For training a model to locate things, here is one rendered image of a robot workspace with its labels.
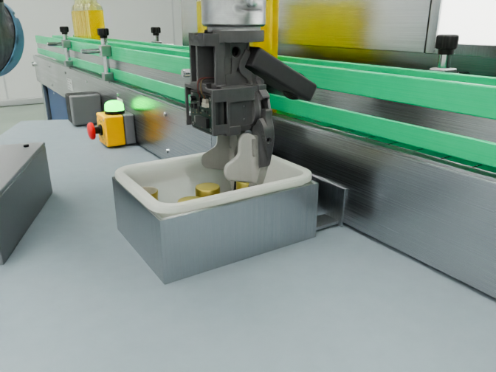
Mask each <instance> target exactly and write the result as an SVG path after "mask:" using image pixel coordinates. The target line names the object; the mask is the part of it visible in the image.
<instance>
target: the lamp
mask: <svg viewBox="0 0 496 372"><path fill-rule="evenodd" d="M104 106H105V114H107V115H118V114H124V113H125V109H124V105H123V103H122V102H121V101H119V100H110V101H108V102H106V103H105V105H104Z"/></svg>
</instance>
